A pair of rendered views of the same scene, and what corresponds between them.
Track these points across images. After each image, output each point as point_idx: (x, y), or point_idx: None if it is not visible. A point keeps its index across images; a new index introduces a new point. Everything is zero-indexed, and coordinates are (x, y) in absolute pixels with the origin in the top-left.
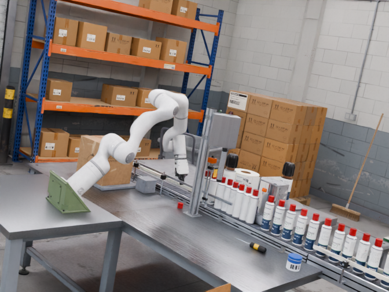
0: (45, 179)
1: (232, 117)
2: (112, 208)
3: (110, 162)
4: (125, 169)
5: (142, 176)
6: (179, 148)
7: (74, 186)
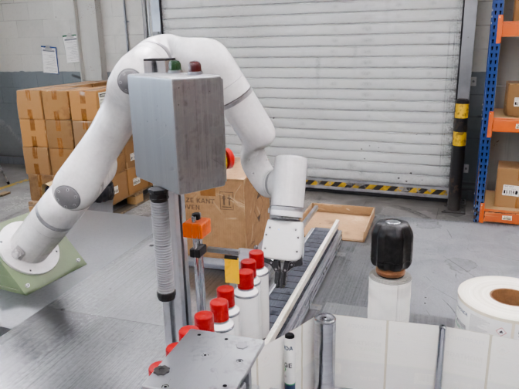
0: (145, 228)
1: (156, 79)
2: (76, 299)
3: (185, 209)
4: (226, 228)
5: (252, 249)
6: (274, 189)
7: (11, 241)
